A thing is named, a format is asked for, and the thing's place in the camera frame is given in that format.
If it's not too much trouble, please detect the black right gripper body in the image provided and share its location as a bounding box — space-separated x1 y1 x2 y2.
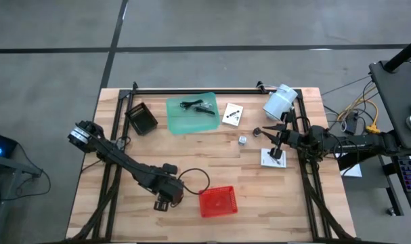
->
271 110 303 160

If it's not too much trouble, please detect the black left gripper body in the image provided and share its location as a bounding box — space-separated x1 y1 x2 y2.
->
153 176 186 213

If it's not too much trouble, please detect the large white printed box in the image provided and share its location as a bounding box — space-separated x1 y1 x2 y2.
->
261 148 288 169

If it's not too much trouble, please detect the short black cable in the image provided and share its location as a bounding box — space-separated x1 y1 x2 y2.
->
179 99 204 110
194 106 215 116

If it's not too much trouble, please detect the translucent green plastic bin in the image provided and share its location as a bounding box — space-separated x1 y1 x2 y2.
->
165 91 221 136

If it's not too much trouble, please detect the small white printed box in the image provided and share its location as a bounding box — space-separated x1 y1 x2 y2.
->
221 102 244 127

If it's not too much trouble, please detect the red mesh plastic basket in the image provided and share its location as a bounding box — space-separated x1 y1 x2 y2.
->
198 185 239 218

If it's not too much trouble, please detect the black power brick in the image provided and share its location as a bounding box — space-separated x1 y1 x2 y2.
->
345 111 360 136

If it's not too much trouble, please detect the white paper sheet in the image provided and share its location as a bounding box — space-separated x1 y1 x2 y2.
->
340 152 364 178

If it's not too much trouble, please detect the black mesh plastic basket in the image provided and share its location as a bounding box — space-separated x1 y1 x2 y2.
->
125 102 158 136

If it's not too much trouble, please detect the black standing desk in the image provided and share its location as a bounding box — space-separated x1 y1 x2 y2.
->
336 33 411 231

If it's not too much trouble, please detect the grey side table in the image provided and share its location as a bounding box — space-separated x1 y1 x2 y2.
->
0 154 43 244

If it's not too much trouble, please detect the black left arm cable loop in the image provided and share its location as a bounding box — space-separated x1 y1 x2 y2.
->
177 167 211 197

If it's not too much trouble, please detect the black aluminium table frame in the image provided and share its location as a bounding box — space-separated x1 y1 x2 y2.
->
66 81 358 244

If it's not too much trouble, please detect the yellow extension cable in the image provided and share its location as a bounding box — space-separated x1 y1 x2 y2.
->
337 86 381 135

